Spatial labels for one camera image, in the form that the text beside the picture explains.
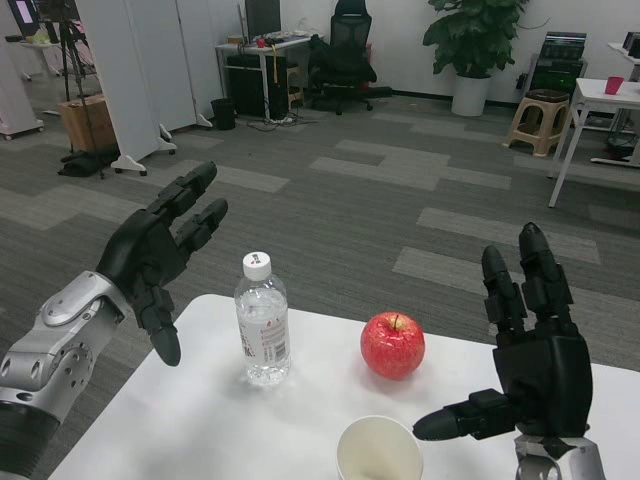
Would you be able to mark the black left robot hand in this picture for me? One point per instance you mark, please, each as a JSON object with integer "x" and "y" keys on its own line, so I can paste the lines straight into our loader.
{"x": 145, "y": 260}

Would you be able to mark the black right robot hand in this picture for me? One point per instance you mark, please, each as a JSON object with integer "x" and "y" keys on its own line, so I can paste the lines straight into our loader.
{"x": 545, "y": 375}

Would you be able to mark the clear plastic water bottle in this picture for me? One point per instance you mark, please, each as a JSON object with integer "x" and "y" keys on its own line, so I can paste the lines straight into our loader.
{"x": 262, "y": 325}

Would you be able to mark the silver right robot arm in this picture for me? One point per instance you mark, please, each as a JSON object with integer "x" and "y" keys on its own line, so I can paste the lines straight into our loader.
{"x": 555, "y": 457}

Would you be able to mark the black bag on floor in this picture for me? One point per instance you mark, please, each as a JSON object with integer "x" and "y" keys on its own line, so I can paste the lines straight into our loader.
{"x": 85, "y": 164}

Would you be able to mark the brown cardboard box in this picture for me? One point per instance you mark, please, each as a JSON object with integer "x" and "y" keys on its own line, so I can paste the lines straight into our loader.
{"x": 87, "y": 122}

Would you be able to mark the red apple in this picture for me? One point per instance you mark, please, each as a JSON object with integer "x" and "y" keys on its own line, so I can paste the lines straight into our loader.
{"x": 393, "y": 345}

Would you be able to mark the black waste bin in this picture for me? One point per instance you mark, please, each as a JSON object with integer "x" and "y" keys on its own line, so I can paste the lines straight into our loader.
{"x": 223, "y": 114}

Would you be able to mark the white rolling partition panel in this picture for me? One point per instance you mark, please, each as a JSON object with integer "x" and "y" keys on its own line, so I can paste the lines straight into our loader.
{"x": 122, "y": 82}
{"x": 15, "y": 82}
{"x": 192, "y": 62}

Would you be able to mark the white paper cup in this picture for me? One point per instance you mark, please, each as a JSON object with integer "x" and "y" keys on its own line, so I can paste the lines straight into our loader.
{"x": 379, "y": 450}

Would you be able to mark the white power strip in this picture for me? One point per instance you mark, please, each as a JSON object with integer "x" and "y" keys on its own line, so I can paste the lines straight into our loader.
{"x": 280, "y": 119}

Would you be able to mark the black computer tower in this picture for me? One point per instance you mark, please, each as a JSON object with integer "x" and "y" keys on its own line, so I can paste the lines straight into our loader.
{"x": 250, "y": 87}

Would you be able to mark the white office desk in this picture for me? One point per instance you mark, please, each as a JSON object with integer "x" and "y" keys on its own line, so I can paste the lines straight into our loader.
{"x": 257, "y": 62}

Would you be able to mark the white side table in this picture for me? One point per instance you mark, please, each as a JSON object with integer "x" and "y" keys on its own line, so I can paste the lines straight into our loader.
{"x": 587, "y": 127}

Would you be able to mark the beige plastic stool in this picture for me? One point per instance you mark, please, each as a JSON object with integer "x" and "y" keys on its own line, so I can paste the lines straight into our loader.
{"x": 537, "y": 122}

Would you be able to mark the black computer monitor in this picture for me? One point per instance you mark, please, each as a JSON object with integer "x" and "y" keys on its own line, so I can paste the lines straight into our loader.
{"x": 262, "y": 18}

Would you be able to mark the black office chair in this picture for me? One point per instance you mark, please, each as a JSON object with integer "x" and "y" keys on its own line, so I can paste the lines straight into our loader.
{"x": 342, "y": 55}

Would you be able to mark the white plant pot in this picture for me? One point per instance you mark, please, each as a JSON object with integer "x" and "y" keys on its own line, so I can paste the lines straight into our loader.
{"x": 470, "y": 95}

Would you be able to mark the pink cup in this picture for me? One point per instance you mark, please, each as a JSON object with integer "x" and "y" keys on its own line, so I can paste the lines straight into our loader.
{"x": 613, "y": 85}

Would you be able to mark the black equipment stack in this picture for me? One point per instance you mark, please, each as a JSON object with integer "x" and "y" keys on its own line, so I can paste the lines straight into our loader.
{"x": 560, "y": 62}

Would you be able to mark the green potted plant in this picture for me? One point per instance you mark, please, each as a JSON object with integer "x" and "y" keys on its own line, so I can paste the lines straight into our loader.
{"x": 472, "y": 35}

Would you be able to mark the black camera tripod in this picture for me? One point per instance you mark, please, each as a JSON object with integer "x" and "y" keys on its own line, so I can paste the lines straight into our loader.
{"x": 72, "y": 72}

